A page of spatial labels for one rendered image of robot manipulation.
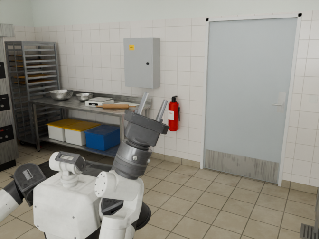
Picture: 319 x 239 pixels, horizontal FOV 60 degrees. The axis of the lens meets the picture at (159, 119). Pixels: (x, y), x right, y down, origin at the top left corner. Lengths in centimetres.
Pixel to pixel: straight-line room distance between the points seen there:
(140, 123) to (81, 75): 441
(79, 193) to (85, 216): 8
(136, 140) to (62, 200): 41
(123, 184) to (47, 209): 40
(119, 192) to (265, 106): 310
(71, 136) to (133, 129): 389
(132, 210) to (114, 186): 9
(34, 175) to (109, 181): 51
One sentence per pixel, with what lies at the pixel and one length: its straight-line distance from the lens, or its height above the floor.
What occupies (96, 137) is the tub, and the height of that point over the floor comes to 43.
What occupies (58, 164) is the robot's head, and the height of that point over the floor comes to 132.
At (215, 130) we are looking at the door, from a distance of 392.
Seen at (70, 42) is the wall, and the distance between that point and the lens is 523.
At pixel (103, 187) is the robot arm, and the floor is 137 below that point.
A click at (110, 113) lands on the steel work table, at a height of 88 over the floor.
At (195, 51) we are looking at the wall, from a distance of 384.
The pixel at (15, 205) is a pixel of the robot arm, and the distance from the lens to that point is 120.
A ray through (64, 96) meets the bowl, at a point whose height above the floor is 96.
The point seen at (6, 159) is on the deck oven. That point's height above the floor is 16.
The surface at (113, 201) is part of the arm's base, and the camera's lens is 94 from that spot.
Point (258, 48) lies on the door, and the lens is 364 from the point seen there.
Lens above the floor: 171
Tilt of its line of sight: 14 degrees down
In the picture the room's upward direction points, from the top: straight up
